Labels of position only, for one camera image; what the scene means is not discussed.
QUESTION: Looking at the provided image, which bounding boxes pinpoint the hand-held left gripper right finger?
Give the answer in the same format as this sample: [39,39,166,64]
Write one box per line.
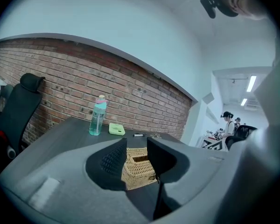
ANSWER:
[146,136,231,224]

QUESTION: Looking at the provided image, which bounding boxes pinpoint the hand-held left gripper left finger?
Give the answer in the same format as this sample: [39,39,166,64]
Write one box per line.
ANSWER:
[0,138,154,224]

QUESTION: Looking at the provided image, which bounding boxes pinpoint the wicker basket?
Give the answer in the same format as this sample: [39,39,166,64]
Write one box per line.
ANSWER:
[120,147,159,191]

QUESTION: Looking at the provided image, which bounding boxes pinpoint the white desk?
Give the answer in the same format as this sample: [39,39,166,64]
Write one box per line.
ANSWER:
[195,129,230,153]

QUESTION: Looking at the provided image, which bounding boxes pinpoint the black mesh office chair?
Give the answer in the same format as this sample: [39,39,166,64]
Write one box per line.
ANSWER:
[224,125,258,152]

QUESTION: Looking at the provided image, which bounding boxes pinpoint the teal water bottle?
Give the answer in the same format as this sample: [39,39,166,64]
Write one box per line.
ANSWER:
[88,95,109,136]

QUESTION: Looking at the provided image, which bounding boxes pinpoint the green portable fan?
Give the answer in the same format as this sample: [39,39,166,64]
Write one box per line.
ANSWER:
[108,122,126,136]

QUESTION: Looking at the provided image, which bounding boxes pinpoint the black high-back office chair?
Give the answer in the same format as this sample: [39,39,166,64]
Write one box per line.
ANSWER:
[0,72,47,160]

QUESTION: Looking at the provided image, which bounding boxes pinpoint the black folding chair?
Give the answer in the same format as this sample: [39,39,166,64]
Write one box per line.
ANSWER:
[0,84,15,113]

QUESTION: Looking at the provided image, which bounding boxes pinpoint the person's grey shirt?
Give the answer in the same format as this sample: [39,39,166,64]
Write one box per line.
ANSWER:
[224,38,280,224]

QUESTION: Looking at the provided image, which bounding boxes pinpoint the black headband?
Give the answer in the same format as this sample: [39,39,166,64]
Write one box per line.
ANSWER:
[211,0,239,18]

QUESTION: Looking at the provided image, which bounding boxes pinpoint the person's face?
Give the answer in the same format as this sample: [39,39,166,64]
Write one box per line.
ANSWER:
[226,0,269,21]

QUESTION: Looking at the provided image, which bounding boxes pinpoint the black head-mounted camera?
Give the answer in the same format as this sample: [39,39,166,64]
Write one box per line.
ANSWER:
[199,0,217,20]

